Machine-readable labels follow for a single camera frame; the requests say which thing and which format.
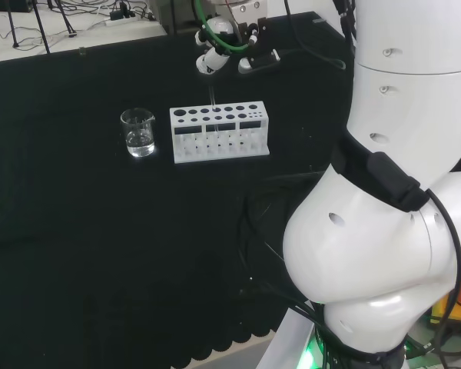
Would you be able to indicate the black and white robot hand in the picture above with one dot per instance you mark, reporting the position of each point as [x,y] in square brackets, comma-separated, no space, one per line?
[249,23]

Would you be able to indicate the clear glass rod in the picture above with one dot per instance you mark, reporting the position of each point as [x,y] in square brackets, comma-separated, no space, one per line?
[213,100]

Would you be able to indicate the white test tube rack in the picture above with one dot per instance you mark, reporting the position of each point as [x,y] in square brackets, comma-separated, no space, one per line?
[219,150]

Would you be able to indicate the clear cloth clip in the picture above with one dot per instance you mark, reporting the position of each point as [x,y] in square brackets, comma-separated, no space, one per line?
[319,20]
[82,51]

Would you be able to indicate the grey equipment box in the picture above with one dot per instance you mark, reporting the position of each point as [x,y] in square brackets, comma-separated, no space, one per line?
[176,15]

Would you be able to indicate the white power strip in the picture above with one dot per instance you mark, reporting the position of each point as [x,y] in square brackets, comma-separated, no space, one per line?
[119,21]

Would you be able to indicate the glass beaker with water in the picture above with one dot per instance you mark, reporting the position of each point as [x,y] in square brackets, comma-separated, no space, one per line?
[139,138]

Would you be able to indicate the black tripod leg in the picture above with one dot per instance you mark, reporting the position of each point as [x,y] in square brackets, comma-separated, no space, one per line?
[12,27]
[66,21]
[41,27]

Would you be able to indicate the black bench cloth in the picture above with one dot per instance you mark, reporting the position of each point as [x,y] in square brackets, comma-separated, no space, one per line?
[80,215]

